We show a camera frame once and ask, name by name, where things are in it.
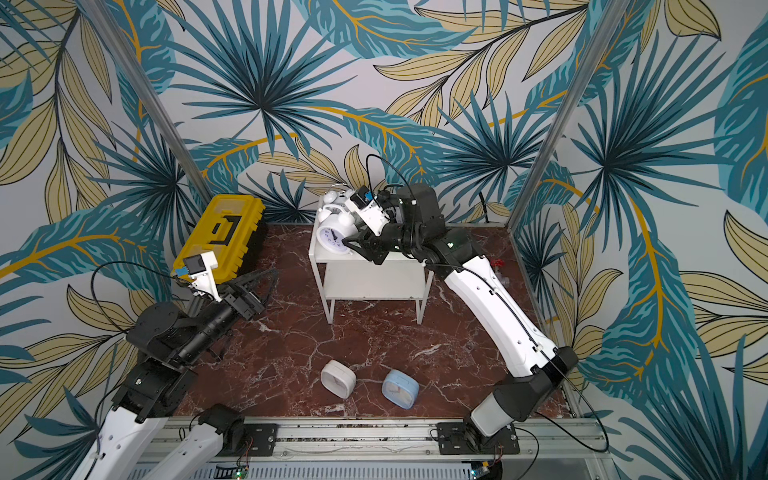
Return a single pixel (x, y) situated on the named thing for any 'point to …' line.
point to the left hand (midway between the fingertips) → (272, 278)
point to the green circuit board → (240, 474)
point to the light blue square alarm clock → (400, 388)
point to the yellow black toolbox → (226, 227)
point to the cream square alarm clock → (338, 378)
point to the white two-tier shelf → (343, 277)
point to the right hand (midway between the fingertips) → (352, 231)
